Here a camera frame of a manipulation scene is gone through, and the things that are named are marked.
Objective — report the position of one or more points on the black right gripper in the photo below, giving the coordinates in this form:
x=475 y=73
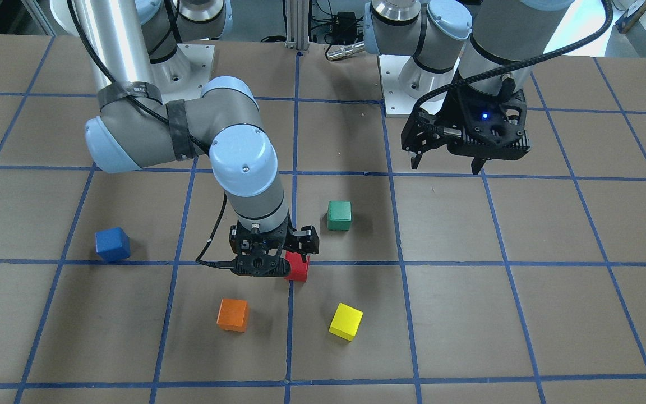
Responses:
x=307 y=239

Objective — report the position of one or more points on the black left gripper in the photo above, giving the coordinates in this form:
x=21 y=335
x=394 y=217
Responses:
x=451 y=115

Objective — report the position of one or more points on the red wooden block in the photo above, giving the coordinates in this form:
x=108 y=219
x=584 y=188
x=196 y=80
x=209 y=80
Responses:
x=298 y=266

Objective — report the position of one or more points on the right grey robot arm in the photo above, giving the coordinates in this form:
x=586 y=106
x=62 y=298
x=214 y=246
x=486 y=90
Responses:
x=153 y=109

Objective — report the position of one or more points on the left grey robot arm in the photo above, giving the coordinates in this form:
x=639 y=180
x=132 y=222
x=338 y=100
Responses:
x=488 y=42

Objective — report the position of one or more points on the green wooden block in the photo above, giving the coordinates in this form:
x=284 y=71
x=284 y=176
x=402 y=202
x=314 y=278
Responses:
x=339 y=215

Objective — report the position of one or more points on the yellow wooden block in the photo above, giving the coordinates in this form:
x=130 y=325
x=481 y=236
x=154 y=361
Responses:
x=346 y=321

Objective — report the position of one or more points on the orange wooden block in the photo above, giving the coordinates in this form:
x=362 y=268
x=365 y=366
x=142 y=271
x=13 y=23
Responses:
x=233 y=315

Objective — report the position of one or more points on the blue wooden block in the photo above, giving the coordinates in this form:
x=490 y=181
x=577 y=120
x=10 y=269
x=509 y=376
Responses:
x=112 y=244

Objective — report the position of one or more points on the silver metal cylinder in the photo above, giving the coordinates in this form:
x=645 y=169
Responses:
x=347 y=50

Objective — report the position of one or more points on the black electronics box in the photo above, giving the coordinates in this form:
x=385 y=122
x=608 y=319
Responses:
x=343 y=28

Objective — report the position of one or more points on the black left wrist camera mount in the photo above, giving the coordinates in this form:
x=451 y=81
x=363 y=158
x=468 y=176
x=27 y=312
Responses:
x=491 y=128

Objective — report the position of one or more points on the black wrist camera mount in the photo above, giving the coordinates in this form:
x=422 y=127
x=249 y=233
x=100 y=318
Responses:
x=491 y=128
x=258 y=263

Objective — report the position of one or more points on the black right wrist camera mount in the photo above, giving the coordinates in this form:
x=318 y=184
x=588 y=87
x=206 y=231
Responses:
x=258 y=263

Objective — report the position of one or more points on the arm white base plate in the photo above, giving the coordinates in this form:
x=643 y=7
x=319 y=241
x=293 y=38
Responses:
x=182 y=76
x=403 y=82

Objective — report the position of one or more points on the aluminium frame post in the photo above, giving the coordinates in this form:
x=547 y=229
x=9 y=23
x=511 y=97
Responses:
x=297 y=25

